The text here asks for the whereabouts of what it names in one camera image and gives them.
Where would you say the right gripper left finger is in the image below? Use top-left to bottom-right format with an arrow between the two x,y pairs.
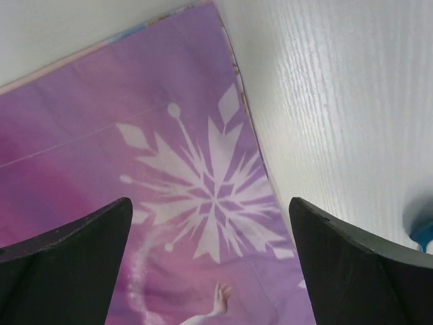
1,198 -> 133,325

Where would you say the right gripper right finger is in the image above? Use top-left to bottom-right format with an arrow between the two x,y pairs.
289,197 -> 432,324

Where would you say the purple printed cloth placemat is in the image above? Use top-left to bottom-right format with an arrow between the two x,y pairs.
1,3 -> 315,324

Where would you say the blue spoon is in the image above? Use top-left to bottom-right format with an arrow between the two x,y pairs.
402,189 -> 432,253

